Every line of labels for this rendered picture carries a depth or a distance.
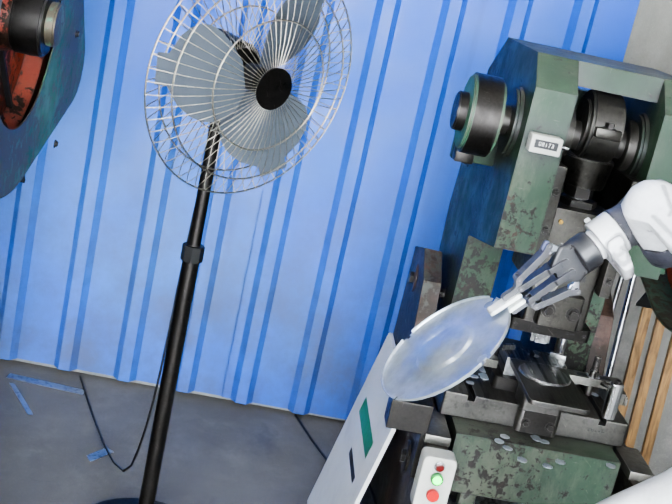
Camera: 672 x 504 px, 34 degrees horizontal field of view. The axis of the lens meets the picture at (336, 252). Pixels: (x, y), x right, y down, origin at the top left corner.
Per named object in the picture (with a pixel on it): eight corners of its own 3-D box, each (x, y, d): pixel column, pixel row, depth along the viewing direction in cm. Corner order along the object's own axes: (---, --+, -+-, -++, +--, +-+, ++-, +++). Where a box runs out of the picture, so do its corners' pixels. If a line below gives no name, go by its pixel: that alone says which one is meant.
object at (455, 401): (622, 447, 260) (629, 425, 259) (439, 413, 257) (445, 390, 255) (590, 396, 289) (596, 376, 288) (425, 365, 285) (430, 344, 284)
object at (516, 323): (586, 353, 261) (592, 332, 260) (505, 338, 260) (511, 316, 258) (570, 330, 277) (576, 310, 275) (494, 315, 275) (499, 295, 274)
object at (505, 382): (571, 402, 265) (574, 391, 264) (491, 387, 263) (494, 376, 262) (556, 376, 280) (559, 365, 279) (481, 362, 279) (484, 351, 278)
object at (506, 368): (562, 385, 266) (567, 368, 265) (503, 374, 265) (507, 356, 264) (554, 371, 275) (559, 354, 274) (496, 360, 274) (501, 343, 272)
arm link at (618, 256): (597, 206, 213) (574, 222, 213) (624, 223, 201) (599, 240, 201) (626, 255, 217) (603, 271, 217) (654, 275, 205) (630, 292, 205)
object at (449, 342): (434, 415, 195) (432, 412, 195) (359, 385, 221) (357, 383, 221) (539, 308, 204) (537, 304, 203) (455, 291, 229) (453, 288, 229)
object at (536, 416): (575, 463, 245) (592, 409, 241) (515, 452, 243) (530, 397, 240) (551, 416, 269) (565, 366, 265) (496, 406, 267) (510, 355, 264)
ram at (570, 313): (587, 338, 255) (623, 217, 247) (525, 326, 253) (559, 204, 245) (570, 313, 271) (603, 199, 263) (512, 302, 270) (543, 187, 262)
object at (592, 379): (626, 406, 271) (638, 368, 268) (561, 394, 269) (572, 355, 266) (619, 396, 276) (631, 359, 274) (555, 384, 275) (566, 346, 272)
